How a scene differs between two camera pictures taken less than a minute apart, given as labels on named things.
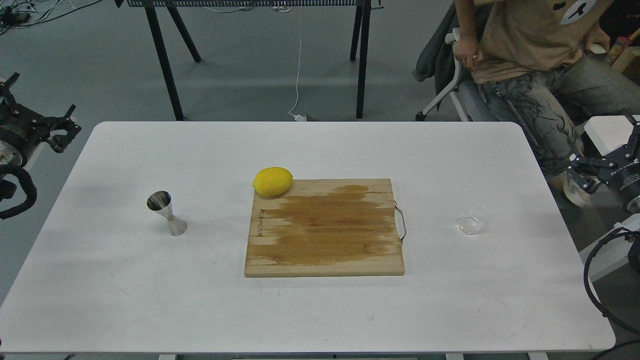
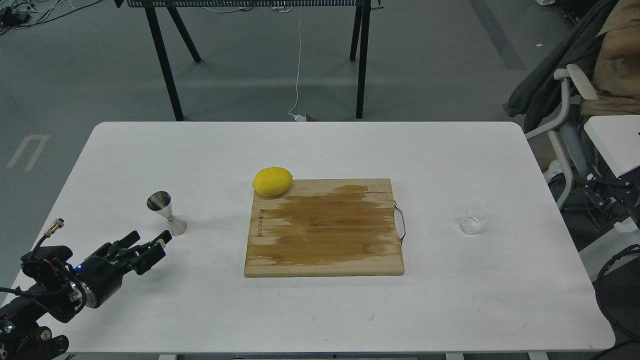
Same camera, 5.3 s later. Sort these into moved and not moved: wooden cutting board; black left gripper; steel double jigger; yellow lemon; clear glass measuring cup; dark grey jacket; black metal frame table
Moved: black left gripper; dark grey jacket
Not moved: wooden cutting board; black metal frame table; steel double jigger; clear glass measuring cup; yellow lemon
